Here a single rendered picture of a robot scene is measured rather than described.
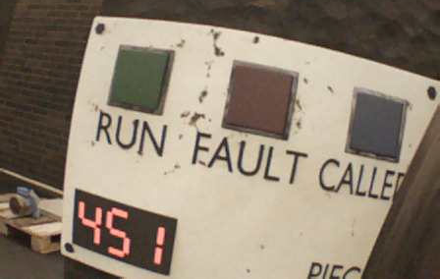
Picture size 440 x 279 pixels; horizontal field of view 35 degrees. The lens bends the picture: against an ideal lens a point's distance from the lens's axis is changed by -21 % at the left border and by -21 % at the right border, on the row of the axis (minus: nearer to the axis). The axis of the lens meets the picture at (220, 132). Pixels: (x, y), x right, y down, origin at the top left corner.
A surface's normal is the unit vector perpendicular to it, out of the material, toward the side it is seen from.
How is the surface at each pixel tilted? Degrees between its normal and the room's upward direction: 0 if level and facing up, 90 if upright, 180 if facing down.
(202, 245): 90
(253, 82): 90
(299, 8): 90
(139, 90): 90
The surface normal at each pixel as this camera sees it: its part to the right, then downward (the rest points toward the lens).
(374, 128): -0.29, 0.00
